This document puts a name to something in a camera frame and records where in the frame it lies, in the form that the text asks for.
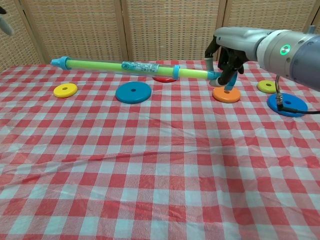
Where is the red disc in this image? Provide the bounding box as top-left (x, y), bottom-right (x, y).
top-left (152, 76), bottom-right (176, 83)

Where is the green and blue water pump toy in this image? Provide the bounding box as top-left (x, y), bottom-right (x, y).
top-left (50, 56), bottom-right (237, 92)

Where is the woven wooden folding screen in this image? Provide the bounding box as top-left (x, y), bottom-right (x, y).
top-left (0, 0), bottom-right (320, 72)

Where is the red white checkered tablecloth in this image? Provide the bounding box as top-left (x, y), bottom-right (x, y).
top-left (0, 59), bottom-right (320, 240)

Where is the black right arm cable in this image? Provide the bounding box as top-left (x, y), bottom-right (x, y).
top-left (274, 74), bottom-right (320, 116)

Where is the orange disc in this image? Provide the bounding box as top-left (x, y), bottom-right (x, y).
top-left (212, 86), bottom-right (241, 104)

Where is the large teal disc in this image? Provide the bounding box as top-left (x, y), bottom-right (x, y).
top-left (115, 81), bottom-right (153, 105)

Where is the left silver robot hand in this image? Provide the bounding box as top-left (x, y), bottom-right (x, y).
top-left (0, 6), bottom-right (15, 36)

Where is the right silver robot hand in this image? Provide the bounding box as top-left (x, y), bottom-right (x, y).
top-left (204, 26), bottom-right (274, 88)

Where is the bright blue disc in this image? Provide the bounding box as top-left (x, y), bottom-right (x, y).
top-left (266, 92), bottom-right (309, 118)

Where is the yellow disc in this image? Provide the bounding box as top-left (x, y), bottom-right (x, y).
top-left (53, 83), bottom-right (78, 99)

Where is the small olive-yellow disc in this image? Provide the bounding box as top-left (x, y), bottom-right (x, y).
top-left (257, 79), bottom-right (279, 94)

